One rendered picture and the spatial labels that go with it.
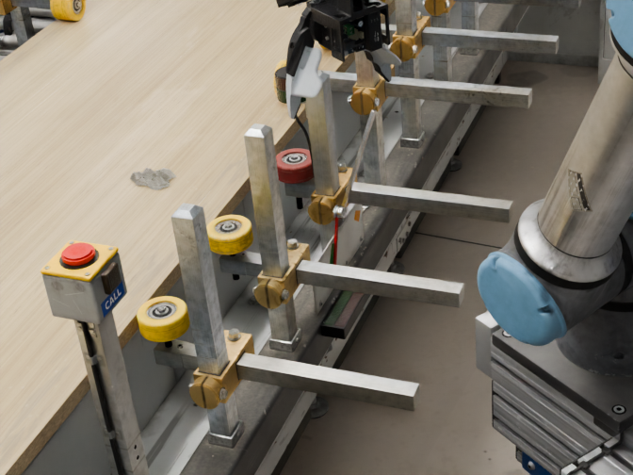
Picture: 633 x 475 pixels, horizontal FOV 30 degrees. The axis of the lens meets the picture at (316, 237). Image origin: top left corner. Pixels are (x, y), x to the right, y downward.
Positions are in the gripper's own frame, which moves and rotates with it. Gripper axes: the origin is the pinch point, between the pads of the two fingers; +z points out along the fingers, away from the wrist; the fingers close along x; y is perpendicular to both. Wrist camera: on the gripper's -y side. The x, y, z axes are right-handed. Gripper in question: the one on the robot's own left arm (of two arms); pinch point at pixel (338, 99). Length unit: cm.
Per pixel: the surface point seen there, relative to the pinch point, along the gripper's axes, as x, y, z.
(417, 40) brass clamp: 68, -73, 36
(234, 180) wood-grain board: 12, -57, 42
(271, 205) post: 4.8, -30.1, 31.7
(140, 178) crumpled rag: -2, -68, 40
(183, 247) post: -17.0, -17.7, 23.9
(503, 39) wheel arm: 81, -60, 36
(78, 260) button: -37.4, -1.8, 8.8
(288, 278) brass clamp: 6, -30, 47
